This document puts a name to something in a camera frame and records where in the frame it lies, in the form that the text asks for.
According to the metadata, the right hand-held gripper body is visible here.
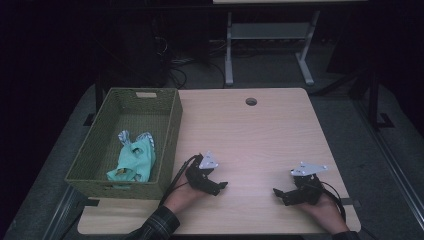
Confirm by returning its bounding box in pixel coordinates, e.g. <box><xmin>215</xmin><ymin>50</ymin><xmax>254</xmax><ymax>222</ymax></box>
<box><xmin>290</xmin><ymin>161</ymin><xmax>329</xmax><ymax>206</ymax></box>

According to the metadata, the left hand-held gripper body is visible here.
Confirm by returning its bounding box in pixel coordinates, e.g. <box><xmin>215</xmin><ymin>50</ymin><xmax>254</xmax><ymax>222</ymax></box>
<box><xmin>184</xmin><ymin>150</ymin><xmax>221</xmax><ymax>196</ymax></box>

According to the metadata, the mint green baby garment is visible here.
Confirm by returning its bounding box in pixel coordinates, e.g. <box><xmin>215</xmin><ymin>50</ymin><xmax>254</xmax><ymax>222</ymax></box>
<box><xmin>106</xmin><ymin>130</ymin><xmax>157</xmax><ymax>188</ymax></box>

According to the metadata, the green woven basket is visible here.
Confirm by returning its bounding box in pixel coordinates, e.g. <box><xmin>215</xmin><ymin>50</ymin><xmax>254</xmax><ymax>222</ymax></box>
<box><xmin>64</xmin><ymin>87</ymin><xmax>184</xmax><ymax>200</ymax></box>

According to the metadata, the person's left hand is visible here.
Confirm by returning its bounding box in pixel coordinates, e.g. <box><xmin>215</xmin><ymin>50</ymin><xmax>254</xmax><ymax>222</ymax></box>
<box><xmin>163</xmin><ymin>173</ymin><xmax>209</xmax><ymax>217</ymax></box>

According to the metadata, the person's right hand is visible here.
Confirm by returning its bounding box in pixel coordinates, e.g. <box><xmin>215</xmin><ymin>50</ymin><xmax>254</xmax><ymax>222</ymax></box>
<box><xmin>297</xmin><ymin>192</ymin><xmax>351</xmax><ymax>235</ymax></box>

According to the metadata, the dark metal stand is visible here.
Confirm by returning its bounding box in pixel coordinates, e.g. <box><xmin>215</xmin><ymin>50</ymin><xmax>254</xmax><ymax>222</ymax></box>
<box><xmin>349</xmin><ymin>66</ymin><xmax>396</xmax><ymax>132</ymax></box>

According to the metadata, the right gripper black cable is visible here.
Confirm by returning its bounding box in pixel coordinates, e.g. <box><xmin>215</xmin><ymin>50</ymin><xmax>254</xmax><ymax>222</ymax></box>
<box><xmin>313</xmin><ymin>180</ymin><xmax>348</xmax><ymax>224</ymax></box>

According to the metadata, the grey metal floor rail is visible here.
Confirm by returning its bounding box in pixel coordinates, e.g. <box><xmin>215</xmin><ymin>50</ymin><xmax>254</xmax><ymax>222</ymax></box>
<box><xmin>42</xmin><ymin>185</ymin><xmax>88</xmax><ymax>240</ymax></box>
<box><xmin>352</xmin><ymin>98</ymin><xmax>424</xmax><ymax>231</ymax></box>

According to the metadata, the bundle of black floor cables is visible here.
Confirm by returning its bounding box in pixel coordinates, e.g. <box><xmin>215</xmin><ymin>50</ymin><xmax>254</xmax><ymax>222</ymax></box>
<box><xmin>166</xmin><ymin>57</ymin><xmax>228</xmax><ymax>90</ymax></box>

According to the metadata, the white metal frame table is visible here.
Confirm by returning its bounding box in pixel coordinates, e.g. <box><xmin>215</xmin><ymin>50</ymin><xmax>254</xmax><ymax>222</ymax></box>
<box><xmin>212</xmin><ymin>0</ymin><xmax>368</xmax><ymax>87</ymax></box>

